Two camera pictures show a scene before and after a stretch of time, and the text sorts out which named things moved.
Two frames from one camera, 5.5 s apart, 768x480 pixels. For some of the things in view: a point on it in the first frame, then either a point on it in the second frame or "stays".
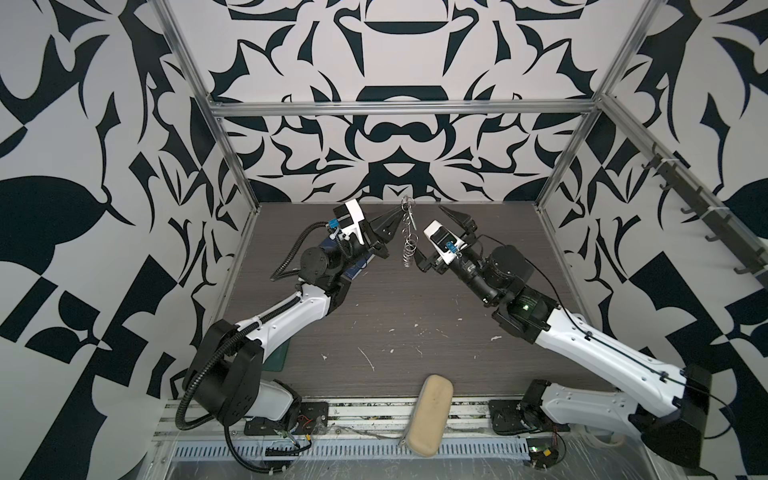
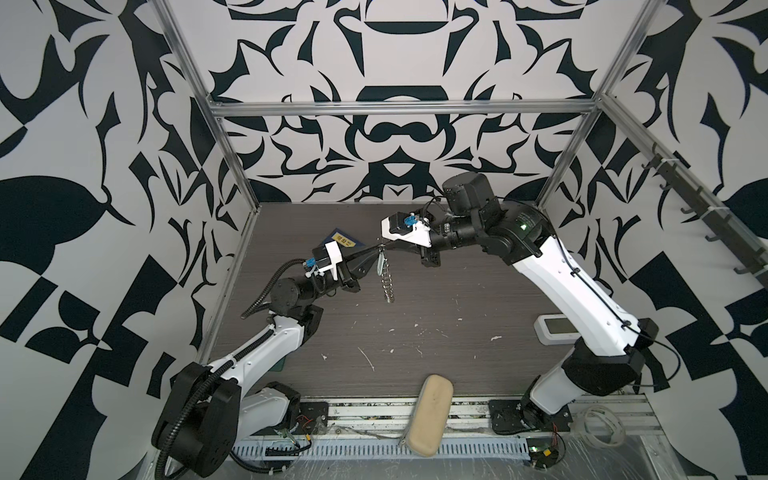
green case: (275, 361) stays
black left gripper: (380, 226) to (347, 272)
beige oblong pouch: (430, 417) stays
